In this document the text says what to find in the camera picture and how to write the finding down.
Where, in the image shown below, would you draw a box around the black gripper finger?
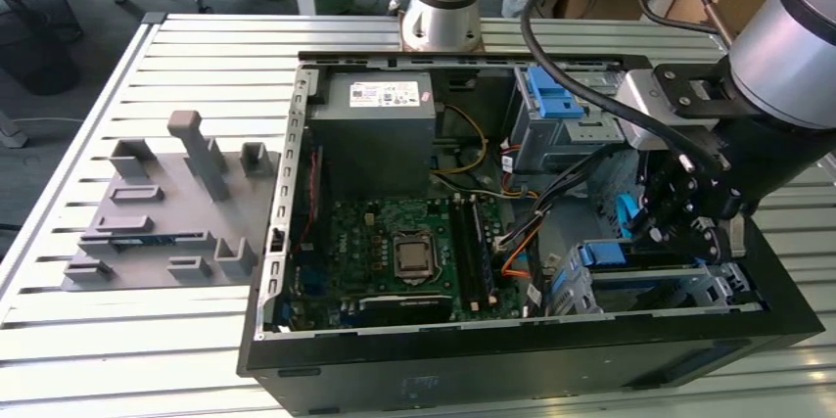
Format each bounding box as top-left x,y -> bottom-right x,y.
643,158 -> 699,255
689,177 -> 751,263

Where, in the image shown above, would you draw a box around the hard disk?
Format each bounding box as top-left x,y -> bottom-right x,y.
581,239 -> 714,270

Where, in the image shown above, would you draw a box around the metal disk bay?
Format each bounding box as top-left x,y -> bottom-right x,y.
547,241 -> 753,317

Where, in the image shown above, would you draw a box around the metal optical drive cage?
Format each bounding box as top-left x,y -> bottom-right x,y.
509,65 -> 655,174

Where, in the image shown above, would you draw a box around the RAM stick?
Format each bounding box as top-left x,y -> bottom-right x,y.
110,236 -> 177,247
471,200 -> 499,304

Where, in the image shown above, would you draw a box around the blue drive cage latch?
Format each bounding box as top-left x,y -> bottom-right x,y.
527,67 -> 587,119

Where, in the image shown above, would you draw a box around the black RAM slot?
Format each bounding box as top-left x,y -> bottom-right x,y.
449,195 -> 483,310

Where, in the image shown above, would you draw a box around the silver CPU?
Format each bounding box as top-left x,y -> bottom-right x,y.
395,237 -> 437,276

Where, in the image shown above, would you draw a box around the CPU socket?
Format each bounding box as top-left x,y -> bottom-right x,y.
389,229 -> 447,288

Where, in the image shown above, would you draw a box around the black graphics card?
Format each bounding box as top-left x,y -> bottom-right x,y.
355,293 -> 454,327

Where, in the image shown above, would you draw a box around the green motherboard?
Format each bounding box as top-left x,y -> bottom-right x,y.
326,195 -> 525,329

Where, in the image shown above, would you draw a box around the grey power supply unit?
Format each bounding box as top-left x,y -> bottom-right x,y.
306,70 -> 438,199

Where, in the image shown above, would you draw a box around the black open PC case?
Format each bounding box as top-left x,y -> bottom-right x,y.
235,50 -> 826,414

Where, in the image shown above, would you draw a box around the grey parts rack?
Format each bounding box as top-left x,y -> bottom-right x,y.
62,111 -> 283,292

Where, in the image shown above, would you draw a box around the grey metal foot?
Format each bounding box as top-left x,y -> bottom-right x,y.
0,109 -> 30,149

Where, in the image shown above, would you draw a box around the blue data wire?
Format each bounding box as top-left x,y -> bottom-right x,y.
615,192 -> 649,242

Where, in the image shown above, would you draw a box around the black cable bundle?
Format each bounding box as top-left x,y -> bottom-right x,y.
502,141 -> 629,253

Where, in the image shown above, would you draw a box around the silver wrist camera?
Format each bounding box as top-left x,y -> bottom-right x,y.
613,70 -> 698,151

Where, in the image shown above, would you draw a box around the orange board wires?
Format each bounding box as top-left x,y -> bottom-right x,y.
502,236 -> 545,277

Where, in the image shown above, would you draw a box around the yellow power wires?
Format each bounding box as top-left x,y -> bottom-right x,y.
430,103 -> 490,175

